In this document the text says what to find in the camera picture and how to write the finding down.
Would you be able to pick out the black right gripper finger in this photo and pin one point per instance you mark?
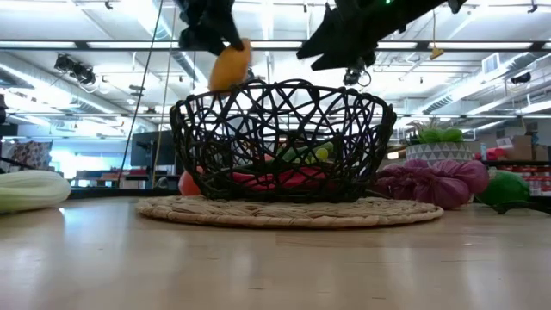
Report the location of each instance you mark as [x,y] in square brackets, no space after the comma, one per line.
[327,39]
[348,58]

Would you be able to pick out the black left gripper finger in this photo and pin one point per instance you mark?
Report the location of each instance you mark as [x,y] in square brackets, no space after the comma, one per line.
[200,39]
[231,30]

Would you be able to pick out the yellow mango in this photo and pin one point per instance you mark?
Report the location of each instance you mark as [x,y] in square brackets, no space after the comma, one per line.
[228,69]

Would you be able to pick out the dark green cucumber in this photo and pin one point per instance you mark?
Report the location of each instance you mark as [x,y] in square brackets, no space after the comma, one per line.
[297,153]

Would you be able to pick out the lumpy orange-red round fruit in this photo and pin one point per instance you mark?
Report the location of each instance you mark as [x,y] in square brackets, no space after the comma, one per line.
[187,185]

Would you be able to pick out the purple grapes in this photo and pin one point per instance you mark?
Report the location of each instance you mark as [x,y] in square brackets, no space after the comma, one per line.
[443,189]

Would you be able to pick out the green bell pepper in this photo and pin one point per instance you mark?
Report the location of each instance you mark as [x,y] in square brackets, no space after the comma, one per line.
[503,187]

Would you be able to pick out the green and white leek bunch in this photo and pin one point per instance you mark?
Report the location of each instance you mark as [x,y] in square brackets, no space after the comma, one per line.
[30,189]

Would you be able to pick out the black computer monitor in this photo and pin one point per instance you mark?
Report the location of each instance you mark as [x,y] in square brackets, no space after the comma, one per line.
[150,150]

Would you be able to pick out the black ceiling equipment cluster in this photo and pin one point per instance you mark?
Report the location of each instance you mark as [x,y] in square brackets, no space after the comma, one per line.
[82,75]

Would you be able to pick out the succulent in patterned white pot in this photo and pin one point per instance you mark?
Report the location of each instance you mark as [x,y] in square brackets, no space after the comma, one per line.
[439,150]

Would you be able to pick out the red bell pepper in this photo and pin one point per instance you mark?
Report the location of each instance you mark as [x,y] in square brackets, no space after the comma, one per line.
[297,178]

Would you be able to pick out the white air vent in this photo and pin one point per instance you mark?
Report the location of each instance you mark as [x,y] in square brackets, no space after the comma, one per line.
[490,63]

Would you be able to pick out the black ceiling speaker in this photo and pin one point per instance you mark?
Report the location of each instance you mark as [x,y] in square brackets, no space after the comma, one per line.
[521,78]

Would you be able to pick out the round woven straw placemat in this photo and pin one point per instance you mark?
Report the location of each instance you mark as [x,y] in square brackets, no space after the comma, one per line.
[284,215]

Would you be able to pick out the red object on shelf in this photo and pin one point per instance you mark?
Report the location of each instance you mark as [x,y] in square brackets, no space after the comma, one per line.
[495,153]

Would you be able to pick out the cardboard box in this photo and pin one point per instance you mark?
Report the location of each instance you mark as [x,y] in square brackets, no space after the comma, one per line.
[523,148]

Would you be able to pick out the floral patterned cushion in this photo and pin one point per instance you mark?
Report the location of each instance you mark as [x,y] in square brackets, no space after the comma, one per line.
[32,155]

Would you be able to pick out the shelf with red containers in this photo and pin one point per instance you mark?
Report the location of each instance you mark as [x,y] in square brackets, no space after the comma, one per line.
[540,178]

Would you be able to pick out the black ceiling camera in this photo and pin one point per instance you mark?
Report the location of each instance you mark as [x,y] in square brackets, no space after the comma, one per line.
[353,76]

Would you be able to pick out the black aluminium table frame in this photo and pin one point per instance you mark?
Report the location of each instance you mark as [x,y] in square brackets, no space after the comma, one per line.
[107,193]

